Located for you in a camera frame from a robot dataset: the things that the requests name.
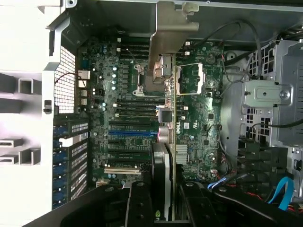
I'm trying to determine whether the black thin wire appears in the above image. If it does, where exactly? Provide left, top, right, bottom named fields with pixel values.
left=250, top=119, right=303, bottom=133

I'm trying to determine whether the metal socket cover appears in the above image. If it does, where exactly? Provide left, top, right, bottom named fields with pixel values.
left=177, top=62, right=206, bottom=95

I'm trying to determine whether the blue and white wire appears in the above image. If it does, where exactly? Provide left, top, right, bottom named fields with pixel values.
left=207, top=176, right=228, bottom=190

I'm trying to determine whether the black RAM slot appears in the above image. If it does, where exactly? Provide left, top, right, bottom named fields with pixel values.
left=117, top=37, right=191, bottom=43
left=113, top=108, right=187, bottom=114
left=117, top=47, right=191, bottom=52
left=117, top=52, right=191, bottom=57
left=117, top=42, right=191, bottom=47
left=113, top=113, right=187, bottom=118
left=113, top=99, right=187, bottom=104
left=113, top=104, right=187, bottom=109

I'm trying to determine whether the black expansion slot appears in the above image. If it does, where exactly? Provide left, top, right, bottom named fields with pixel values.
left=107, top=159, right=145, bottom=166
left=108, top=150, right=152, bottom=157
left=108, top=120, right=152, bottom=127

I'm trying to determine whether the silver chipset heatsink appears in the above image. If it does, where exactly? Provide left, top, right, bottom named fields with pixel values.
left=176, top=144, right=189, bottom=164

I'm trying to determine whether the white expansion slot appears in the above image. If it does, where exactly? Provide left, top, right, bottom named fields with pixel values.
left=103, top=167, right=141, bottom=175

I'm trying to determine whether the green motherboard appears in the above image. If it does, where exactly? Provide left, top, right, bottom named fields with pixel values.
left=78, top=35, right=224, bottom=187

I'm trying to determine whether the black case lock latch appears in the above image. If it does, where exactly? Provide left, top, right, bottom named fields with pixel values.
left=43, top=100, right=53, bottom=114

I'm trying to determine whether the blue flat data wire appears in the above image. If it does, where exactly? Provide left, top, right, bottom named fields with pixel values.
left=267, top=176, right=295, bottom=211

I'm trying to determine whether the grey and black PC case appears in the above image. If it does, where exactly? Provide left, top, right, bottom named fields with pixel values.
left=41, top=0, right=303, bottom=220

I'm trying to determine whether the CPU socket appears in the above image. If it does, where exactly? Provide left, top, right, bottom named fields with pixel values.
left=132, top=63, right=166, bottom=96

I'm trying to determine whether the silver disk bay cage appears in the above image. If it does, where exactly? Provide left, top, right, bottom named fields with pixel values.
left=241, top=40, right=303, bottom=147

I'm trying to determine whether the black looping wire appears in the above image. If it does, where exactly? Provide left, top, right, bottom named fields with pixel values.
left=189, top=20, right=263, bottom=80

